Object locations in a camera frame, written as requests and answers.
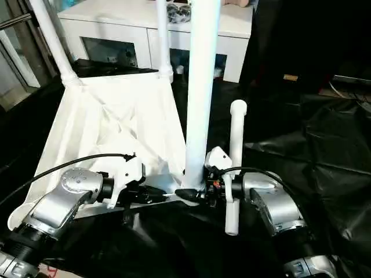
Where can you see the black flat device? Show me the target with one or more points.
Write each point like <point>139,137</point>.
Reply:
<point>353,79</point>

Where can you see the black plastic mat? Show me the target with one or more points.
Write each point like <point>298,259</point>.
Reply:
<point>324,150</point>

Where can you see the grey bundle on cabinet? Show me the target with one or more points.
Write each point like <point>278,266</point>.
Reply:
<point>179,13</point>

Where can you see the grey curtain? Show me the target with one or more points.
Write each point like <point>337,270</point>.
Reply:
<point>35,46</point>

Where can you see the grey metal pole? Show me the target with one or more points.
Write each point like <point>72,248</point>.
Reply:
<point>14,22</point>

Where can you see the white plastic table top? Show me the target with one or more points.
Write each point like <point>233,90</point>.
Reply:
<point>116,116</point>

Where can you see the white cabinet with glass doors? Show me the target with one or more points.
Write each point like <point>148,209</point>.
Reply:
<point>116,23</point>

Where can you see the black tall cabinet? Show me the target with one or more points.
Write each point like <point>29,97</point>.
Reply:
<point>307,32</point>

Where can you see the small yellow label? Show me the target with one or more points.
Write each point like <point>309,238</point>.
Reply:
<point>290,77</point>

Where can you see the white plastic table leg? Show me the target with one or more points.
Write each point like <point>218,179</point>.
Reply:
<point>203,87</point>
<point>164,40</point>
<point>236,133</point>
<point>52,40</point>

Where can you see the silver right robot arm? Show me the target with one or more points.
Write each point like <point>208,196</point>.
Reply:
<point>272,202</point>

